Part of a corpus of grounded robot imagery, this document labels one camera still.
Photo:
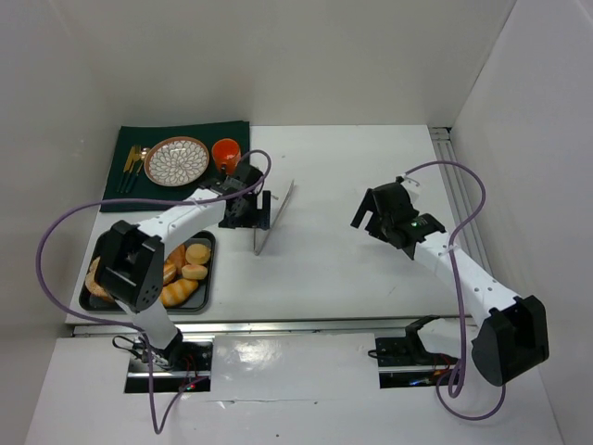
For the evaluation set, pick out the dark green cloth mat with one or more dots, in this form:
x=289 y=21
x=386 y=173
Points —
x=207 y=133

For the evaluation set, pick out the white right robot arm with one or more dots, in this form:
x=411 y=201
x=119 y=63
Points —
x=512 y=333

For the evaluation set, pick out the brown croissant roll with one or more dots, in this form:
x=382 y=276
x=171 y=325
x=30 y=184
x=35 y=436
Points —
x=177 y=257

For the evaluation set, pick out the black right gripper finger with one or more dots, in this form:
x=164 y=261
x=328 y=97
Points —
x=367 y=206
x=374 y=227

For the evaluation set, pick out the striped long bread loaf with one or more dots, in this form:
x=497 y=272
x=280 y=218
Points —
x=178 y=292

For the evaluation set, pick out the silver metal tongs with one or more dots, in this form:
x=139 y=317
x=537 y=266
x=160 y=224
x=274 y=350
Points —
x=280 y=195

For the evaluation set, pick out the round yellow bun upper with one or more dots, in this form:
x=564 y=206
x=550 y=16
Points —
x=197 y=254

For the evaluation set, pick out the round sugar-topped bun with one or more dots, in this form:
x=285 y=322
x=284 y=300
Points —
x=92 y=286

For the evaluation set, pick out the cream sandwich bun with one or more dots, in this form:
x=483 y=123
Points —
x=169 y=273

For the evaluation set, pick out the round yellow bun lower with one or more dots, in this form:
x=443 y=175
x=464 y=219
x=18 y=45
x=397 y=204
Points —
x=194 y=272

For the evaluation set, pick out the orange mug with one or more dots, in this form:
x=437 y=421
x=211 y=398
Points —
x=226 y=154

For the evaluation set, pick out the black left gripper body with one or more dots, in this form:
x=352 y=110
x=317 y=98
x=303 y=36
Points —
x=258 y=211

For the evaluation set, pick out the aluminium rail right side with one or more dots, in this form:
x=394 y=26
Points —
x=469 y=237

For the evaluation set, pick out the gold fork green handle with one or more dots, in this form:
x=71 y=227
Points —
x=134 y=149

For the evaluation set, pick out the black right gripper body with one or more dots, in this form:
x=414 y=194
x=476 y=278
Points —
x=374 y=215

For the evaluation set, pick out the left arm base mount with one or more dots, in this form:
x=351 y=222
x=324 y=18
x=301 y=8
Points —
x=191 y=372

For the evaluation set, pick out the aluminium rail front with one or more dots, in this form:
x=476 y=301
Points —
x=298 y=326

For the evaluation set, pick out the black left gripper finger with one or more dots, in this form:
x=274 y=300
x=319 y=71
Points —
x=240 y=217
x=264 y=221

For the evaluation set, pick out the floral patterned plate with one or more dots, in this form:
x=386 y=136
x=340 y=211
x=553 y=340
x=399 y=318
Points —
x=176 y=161

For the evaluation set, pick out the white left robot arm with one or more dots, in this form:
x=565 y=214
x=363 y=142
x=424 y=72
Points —
x=132 y=256

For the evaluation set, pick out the aluminium rail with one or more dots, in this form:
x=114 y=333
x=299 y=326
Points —
x=298 y=326
x=469 y=237

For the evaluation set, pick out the round yellow bun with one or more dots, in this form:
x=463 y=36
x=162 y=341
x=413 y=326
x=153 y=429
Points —
x=194 y=272
x=197 y=254

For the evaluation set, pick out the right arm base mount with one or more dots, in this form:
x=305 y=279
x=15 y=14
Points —
x=404 y=362

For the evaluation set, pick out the black baking tray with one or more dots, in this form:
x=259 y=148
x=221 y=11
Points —
x=196 y=302

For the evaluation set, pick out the gold spoon green handle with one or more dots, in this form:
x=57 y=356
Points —
x=139 y=168

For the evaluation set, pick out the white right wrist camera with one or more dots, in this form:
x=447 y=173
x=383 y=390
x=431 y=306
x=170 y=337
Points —
x=411 y=185

